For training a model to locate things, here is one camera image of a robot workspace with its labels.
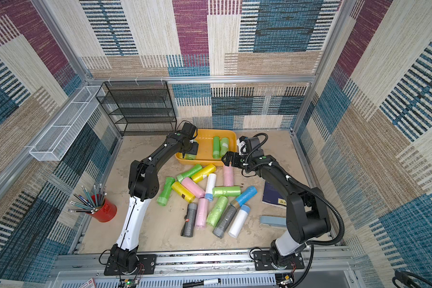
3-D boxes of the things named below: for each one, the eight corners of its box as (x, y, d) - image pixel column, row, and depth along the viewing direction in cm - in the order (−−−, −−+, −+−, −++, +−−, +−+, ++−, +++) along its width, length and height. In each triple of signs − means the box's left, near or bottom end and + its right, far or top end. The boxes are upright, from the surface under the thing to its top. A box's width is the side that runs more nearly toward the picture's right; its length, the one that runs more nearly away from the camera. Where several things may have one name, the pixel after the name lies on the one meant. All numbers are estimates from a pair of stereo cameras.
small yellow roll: (170, 186, 96) (169, 184, 94) (177, 181, 98) (177, 178, 97) (189, 204, 90) (188, 202, 88) (196, 197, 92) (195, 196, 90)
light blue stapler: (260, 226, 85) (261, 224, 82) (259, 216, 88) (261, 214, 85) (285, 229, 84) (287, 227, 81) (284, 219, 87) (286, 217, 84)
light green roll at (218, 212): (205, 224, 84) (204, 223, 82) (220, 195, 93) (220, 193, 91) (216, 230, 82) (216, 229, 80) (230, 200, 91) (231, 198, 89)
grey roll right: (211, 234, 82) (210, 232, 80) (227, 203, 91) (227, 201, 89) (222, 241, 80) (222, 239, 78) (238, 209, 89) (238, 206, 87)
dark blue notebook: (262, 200, 93) (262, 198, 91) (264, 183, 99) (265, 181, 97) (285, 206, 91) (287, 204, 89) (286, 188, 97) (287, 186, 95)
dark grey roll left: (181, 236, 82) (180, 234, 79) (189, 204, 91) (188, 201, 89) (192, 237, 81) (191, 235, 79) (199, 205, 91) (198, 203, 88)
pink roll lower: (194, 228, 83) (194, 226, 81) (198, 199, 92) (198, 197, 90) (206, 229, 83) (205, 227, 81) (209, 199, 92) (208, 198, 90)
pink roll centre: (181, 184, 97) (180, 181, 95) (187, 178, 99) (187, 175, 97) (200, 200, 91) (200, 198, 89) (207, 193, 93) (206, 191, 91)
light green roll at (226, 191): (212, 197, 92) (212, 194, 90) (212, 189, 95) (212, 186, 93) (240, 197, 92) (241, 193, 90) (240, 189, 95) (240, 186, 92)
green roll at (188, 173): (178, 183, 98) (177, 180, 96) (176, 178, 100) (175, 175, 98) (203, 171, 103) (203, 168, 101) (200, 166, 105) (200, 163, 103)
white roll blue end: (204, 200, 91) (203, 198, 90) (209, 174, 101) (209, 172, 99) (212, 201, 91) (212, 199, 89) (217, 175, 100) (217, 173, 99)
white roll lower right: (227, 234, 83) (227, 232, 79) (240, 206, 91) (241, 202, 88) (237, 240, 81) (238, 238, 78) (250, 210, 90) (251, 207, 86)
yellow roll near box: (194, 183, 97) (194, 181, 95) (190, 177, 100) (190, 175, 98) (216, 170, 102) (216, 168, 100) (212, 165, 105) (211, 162, 103)
